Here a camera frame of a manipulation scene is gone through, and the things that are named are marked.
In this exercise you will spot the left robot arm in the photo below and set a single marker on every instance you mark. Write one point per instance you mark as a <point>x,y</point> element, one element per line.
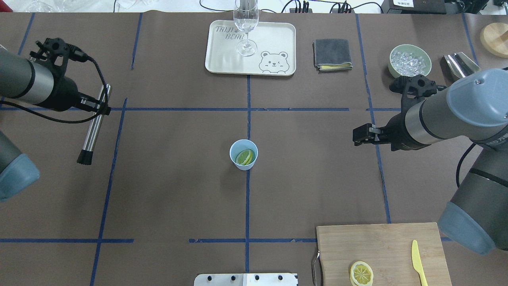
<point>53,148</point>

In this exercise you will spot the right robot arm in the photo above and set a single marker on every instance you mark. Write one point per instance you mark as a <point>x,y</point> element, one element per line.
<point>475,107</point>

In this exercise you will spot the wooden cutting board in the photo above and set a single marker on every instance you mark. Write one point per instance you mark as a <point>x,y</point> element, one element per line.
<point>386,248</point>

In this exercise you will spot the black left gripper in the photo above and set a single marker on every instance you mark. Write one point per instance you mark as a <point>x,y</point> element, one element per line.
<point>65,92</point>

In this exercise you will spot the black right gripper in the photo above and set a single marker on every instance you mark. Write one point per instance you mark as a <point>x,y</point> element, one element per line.
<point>397,131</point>

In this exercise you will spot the light blue cup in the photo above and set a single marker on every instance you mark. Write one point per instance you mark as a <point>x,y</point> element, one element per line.
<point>239,146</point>

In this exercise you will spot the metal ice scoop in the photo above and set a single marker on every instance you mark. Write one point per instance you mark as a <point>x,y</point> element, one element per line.
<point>461,65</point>

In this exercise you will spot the cream bear tray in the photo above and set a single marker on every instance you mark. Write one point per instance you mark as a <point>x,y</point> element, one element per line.
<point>273,44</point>

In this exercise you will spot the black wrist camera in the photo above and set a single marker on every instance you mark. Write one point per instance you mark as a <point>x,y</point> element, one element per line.
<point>52,48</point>
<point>414,90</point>

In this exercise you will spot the lemon slice on board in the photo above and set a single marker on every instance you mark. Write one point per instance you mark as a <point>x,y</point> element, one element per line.
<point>361,274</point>

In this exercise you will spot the clear wine glass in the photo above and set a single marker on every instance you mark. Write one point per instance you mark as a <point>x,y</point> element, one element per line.
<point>246,18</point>

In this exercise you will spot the crumpled clear plastic bag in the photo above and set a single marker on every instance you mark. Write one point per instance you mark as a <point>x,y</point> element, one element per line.
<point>59,5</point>

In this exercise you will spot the green bowl with ice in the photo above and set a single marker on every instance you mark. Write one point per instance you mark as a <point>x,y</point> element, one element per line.
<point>409,60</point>

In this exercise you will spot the lemon slice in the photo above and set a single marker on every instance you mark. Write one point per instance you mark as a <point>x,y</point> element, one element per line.
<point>361,274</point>
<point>245,157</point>

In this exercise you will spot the grey folded cloth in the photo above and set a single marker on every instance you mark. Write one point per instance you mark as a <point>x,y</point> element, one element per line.
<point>332,55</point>

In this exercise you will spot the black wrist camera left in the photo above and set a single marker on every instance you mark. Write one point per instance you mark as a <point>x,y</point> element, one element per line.
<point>52,48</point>

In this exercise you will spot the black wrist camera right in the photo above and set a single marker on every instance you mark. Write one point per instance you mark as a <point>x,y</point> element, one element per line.
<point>414,90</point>

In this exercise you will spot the wooden mug tree stand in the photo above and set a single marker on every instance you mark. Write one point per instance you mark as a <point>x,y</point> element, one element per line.
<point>494,38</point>

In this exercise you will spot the black power strip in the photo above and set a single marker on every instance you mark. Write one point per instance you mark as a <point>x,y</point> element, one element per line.
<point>300,7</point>

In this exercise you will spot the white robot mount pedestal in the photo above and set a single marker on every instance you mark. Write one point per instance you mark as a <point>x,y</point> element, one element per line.
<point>247,279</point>

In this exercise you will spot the yellow plastic knife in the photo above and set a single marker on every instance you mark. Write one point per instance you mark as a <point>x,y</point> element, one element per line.
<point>417,264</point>

